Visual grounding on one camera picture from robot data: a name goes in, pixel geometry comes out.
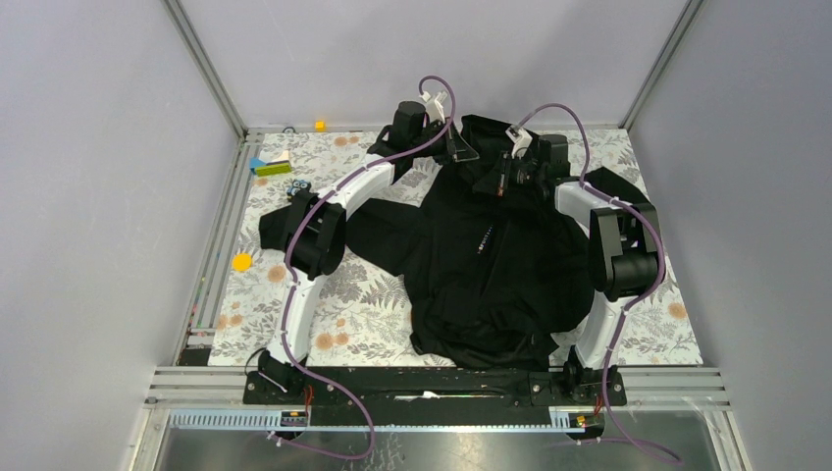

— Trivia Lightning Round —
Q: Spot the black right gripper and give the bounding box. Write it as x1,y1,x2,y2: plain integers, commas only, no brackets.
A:
472,152,545,198

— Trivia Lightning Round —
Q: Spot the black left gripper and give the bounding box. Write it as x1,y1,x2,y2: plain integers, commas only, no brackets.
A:
407,115,476,164

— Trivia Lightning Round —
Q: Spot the black zip-up jacket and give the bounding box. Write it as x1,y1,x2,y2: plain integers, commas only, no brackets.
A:
258,115,656,371

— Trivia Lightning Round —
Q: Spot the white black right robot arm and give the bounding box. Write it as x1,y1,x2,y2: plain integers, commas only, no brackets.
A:
496,126,666,407

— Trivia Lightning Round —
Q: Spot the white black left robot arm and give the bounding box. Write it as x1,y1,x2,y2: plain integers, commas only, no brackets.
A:
247,92,461,403

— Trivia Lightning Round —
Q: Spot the small black blue toy car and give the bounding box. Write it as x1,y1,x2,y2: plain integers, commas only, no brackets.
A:
286,179,311,199

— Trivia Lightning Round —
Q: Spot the green purple toy block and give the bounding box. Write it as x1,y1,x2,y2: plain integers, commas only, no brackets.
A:
249,150,292,177

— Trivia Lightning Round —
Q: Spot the yellow round disc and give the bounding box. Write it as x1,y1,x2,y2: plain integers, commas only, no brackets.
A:
232,253,253,272

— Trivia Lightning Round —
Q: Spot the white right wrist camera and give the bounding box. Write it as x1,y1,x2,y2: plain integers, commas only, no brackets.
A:
505,125,534,159

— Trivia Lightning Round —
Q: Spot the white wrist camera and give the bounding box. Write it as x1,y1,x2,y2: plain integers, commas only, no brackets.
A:
420,90,448,124
505,125,534,159

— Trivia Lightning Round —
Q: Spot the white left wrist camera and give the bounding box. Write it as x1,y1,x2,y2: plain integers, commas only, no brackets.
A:
420,90,448,124

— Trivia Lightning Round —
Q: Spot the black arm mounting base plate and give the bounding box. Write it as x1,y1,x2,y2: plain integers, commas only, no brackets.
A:
242,367,628,428

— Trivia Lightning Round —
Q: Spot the aluminium corner frame post right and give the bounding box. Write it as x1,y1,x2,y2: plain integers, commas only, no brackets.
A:
618,0,707,131

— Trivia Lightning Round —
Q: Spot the aluminium corner frame post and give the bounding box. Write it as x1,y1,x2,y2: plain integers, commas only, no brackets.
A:
618,0,707,131
161,0,247,138

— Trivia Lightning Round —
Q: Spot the aluminium front rail frame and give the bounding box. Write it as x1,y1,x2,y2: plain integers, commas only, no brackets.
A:
130,366,751,470

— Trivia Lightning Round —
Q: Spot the aluminium corner frame post left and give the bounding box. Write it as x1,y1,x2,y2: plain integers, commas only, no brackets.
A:
161,0,247,138

